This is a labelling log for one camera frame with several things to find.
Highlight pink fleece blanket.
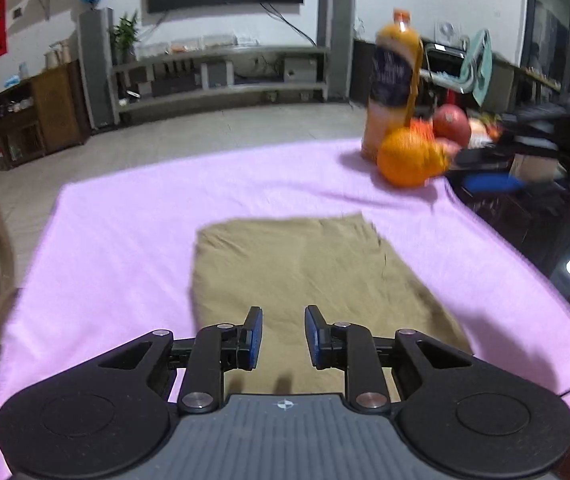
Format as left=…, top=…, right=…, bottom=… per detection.
left=0, top=137, right=570, bottom=468

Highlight red apple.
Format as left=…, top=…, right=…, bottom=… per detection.
left=432, top=105, right=472, bottom=143

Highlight grey television stand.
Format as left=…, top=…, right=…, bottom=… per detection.
left=110, top=46, right=331, bottom=113

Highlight grey subwoofer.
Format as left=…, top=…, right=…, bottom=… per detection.
left=282, top=57, right=316, bottom=83

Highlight dark low cabinet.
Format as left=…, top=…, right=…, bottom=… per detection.
left=352, top=37, right=563, bottom=111

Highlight khaki pants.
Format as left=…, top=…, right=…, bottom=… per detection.
left=192, top=212, right=473, bottom=396

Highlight wooden cabinet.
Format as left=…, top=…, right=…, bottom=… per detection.
left=0, top=60, right=91, bottom=171

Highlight small silver speaker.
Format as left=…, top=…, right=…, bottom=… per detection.
left=200, top=60, right=235, bottom=90

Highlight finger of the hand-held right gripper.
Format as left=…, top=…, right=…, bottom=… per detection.
left=465, top=172, right=570, bottom=195
left=454, top=110, right=570, bottom=171

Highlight tall grey floor speaker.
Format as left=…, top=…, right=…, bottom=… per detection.
left=316, top=0, right=356, bottom=103
left=76, top=7, right=121, bottom=131

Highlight large orange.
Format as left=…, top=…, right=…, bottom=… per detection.
left=377, top=127, right=450, bottom=189

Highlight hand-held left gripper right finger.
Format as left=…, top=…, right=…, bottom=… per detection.
left=305, top=305, right=470, bottom=413

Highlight white desk fan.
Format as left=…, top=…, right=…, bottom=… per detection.
left=435, top=20, right=458, bottom=46

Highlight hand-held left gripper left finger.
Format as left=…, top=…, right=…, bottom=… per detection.
left=98, top=306, right=264, bottom=415

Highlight potted green plant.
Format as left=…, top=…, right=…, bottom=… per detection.
left=110, top=10, right=141, bottom=63

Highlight black receiver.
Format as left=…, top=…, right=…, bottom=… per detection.
left=152, top=77, right=198, bottom=98

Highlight orange juice bottle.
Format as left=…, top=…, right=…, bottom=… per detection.
left=361, top=8, right=423, bottom=165

